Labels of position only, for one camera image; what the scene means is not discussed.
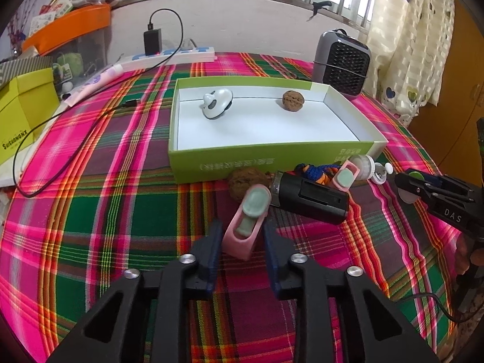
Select yellow-green cardboard box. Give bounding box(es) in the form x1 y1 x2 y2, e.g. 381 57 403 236
0 67 61 165

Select white purple tube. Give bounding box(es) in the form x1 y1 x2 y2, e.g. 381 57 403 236
62 64 123 107

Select blue orange knitted toy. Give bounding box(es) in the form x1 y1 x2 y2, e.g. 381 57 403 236
294 163 343 186

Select printed paper packets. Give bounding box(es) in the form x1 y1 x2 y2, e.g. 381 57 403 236
28 0 74 31

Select plaid blanket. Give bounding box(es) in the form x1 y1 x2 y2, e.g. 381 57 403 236
0 51 469 363

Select black flashlight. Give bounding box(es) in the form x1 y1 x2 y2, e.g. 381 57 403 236
269 171 350 225

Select person's right hand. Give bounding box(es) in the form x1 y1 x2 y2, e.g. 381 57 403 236
454 234 484 285

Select orange bin lid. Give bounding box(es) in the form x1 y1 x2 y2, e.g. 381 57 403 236
21 3 112 55

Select grey striped box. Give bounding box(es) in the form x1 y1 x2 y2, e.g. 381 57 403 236
0 56 54 84

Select brown walnut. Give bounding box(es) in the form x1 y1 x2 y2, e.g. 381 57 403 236
282 90 305 112
227 168 273 202

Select white round knob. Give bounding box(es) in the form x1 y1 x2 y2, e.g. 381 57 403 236
372 162 394 185

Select thin black cable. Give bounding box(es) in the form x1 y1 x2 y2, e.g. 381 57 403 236
397 292 470 325

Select green and white spool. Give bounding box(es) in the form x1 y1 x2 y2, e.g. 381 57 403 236
401 171 426 203

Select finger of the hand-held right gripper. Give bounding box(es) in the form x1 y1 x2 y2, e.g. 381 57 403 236
394 174 475 212
406 167 478 197

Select black charger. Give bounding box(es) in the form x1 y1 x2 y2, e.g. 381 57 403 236
143 28 162 56

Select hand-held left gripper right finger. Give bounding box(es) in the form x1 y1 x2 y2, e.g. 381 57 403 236
263 219 441 363

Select black charger cable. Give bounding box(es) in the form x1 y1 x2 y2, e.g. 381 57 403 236
12 8 184 198

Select wooden wardrobe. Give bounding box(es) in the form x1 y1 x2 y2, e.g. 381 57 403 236
408 0 484 182

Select clear storage bin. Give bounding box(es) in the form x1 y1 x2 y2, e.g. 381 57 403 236
49 26 108 91

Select white blue power strip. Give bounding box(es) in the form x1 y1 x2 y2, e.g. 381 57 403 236
120 46 217 72

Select black window handle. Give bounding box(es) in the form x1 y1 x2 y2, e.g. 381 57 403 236
307 1 333 21

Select green soft toy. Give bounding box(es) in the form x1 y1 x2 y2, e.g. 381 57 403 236
57 51 84 77

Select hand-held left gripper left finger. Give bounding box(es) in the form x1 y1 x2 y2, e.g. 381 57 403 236
45 217 224 363

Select small white ribbed jar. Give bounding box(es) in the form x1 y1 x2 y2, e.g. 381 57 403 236
350 155 376 181

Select white mouse-shaped toy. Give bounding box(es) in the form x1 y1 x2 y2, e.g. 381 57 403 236
201 88 234 119

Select green cardboard box tray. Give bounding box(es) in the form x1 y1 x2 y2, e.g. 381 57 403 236
168 76 389 184

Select grey space heater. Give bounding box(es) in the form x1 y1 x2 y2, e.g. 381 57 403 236
312 29 371 101

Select cream heart-print curtain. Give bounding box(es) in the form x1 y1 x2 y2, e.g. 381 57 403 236
365 0 456 127

